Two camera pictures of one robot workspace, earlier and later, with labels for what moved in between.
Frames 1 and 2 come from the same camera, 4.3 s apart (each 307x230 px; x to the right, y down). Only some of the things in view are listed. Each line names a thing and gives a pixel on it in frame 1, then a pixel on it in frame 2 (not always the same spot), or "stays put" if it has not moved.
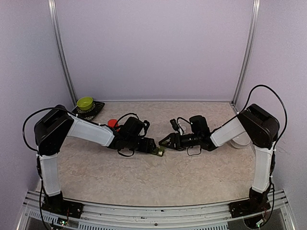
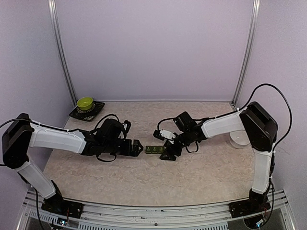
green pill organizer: x=159 y=151 stays put
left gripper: x=147 y=147 to x=135 y=152
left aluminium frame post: x=53 y=12 stays put
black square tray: x=88 y=114 stays put
